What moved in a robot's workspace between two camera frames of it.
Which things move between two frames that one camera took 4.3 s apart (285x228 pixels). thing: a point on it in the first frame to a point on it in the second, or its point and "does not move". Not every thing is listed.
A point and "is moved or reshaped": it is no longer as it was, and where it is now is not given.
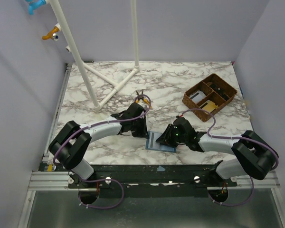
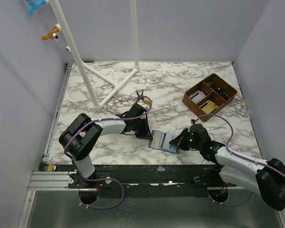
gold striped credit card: (208, 107) does not move
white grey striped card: (152, 143) is moved or reshaped
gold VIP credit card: (208, 106) does not move
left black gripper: (143, 133) does not move
